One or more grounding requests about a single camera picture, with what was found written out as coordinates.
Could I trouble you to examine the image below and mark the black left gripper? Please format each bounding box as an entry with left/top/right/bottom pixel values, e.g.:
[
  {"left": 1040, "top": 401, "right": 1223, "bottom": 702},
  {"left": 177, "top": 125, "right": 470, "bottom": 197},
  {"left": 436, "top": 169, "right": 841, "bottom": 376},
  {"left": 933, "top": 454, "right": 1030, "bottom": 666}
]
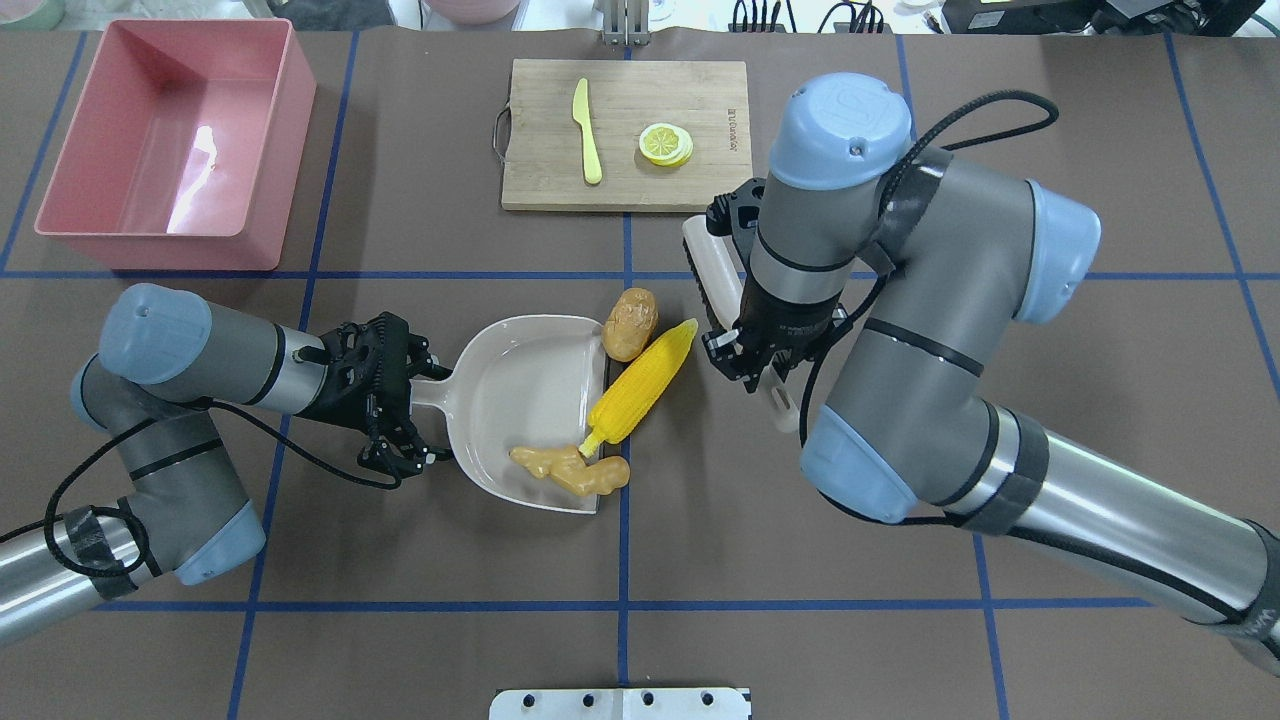
[{"left": 298, "top": 313, "right": 453, "bottom": 489}]

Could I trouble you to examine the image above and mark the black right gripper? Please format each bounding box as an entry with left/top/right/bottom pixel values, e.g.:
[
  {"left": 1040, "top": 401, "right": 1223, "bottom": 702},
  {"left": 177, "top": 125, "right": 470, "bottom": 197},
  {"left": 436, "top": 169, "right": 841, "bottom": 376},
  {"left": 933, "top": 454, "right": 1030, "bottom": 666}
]
[{"left": 701, "top": 178, "right": 812, "bottom": 393}]

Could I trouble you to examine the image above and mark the beige hand brush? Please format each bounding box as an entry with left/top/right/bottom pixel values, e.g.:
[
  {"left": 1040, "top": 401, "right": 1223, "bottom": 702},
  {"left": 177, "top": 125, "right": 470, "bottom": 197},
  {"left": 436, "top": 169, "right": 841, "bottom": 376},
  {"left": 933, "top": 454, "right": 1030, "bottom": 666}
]
[{"left": 682, "top": 214, "right": 800, "bottom": 434}]

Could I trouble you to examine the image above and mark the beige dustpan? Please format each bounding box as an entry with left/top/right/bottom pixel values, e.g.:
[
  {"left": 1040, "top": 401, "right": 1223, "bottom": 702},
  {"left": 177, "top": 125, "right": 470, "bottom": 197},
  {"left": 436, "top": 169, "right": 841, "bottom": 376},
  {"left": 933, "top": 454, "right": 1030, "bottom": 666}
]
[{"left": 411, "top": 314, "right": 608, "bottom": 515}]

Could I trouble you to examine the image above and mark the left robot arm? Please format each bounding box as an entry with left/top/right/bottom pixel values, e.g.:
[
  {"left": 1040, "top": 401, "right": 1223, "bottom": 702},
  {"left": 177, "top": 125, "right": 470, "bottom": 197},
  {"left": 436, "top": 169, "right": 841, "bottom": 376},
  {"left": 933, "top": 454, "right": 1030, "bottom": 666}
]
[{"left": 3, "top": 284, "right": 451, "bottom": 644}]

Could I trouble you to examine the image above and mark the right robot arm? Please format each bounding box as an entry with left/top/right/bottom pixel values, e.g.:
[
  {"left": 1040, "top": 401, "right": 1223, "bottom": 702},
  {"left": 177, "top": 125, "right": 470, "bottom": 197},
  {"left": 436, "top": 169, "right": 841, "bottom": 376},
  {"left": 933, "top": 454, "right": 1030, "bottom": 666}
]
[{"left": 703, "top": 72, "right": 1277, "bottom": 674}]

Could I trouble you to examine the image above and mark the pink plastic bin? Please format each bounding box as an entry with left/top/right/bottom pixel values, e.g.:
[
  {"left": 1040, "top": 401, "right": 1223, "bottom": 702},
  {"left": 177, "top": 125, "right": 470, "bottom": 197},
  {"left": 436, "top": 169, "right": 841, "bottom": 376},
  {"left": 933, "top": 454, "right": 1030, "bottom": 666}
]
[{"left": 35, "top": 18, "right": 317, "bottom": 272}]

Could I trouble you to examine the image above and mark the toy potato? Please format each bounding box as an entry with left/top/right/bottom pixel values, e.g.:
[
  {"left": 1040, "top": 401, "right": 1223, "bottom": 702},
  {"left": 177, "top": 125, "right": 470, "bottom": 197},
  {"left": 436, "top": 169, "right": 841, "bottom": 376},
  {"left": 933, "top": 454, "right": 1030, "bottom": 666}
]
[{"left": 602, "top": 287, "right": 658, "bottom": 363}]

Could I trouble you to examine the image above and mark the yellow toy corn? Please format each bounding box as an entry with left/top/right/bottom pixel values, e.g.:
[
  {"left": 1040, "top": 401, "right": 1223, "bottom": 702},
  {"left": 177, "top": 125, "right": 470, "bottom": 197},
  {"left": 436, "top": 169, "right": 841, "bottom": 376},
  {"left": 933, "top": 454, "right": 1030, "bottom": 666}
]
[{"left": 579, "top": 318, "right": 699, "bottom": 457}]

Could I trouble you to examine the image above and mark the toy ginger root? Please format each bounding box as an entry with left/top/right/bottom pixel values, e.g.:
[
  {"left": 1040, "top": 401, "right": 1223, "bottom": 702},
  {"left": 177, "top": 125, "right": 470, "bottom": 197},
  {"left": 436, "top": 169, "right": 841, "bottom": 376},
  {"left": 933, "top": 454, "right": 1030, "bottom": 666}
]
[{"left": 508, "top": 446, "right": 631, "bottom": 497}]

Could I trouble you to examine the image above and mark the yellow toy lemon slice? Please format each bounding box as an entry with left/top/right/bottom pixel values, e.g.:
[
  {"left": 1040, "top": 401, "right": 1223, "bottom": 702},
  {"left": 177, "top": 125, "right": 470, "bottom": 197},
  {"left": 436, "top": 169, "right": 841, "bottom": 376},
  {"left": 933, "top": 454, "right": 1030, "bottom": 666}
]
[{"left": 637, "top": 123, "right": 694, "bottom": 167}]

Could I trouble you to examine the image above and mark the yellow toy knife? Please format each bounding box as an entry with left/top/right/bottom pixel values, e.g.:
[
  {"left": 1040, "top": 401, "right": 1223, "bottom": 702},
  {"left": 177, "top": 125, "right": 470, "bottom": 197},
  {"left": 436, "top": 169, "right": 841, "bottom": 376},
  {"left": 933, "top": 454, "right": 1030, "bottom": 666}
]
[{"left": 571, "top": 77, "right": 603, "bottom": 186}]

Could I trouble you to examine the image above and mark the wooden cutting board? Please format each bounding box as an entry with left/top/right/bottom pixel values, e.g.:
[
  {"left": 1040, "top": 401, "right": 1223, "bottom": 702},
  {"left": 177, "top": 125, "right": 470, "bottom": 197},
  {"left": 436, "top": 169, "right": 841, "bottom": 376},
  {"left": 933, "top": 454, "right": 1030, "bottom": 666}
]
[{"left": 500, "top": 59, "right": 754, "bottom": 213}]

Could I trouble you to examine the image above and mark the aluminium frame post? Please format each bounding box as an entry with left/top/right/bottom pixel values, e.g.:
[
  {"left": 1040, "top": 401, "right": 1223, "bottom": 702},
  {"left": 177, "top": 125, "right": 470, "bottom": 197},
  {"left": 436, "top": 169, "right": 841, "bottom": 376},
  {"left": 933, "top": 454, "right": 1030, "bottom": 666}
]
[{"left": 593, "top": 0, "right": 652, "bottom": 47}]

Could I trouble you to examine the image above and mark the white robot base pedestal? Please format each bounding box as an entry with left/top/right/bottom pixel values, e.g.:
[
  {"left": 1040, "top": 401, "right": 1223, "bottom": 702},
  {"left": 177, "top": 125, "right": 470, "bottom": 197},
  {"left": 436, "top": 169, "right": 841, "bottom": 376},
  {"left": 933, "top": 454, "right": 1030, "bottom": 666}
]
[{"left": 488, "top": 687, "right": 753, "bottom": 719}]

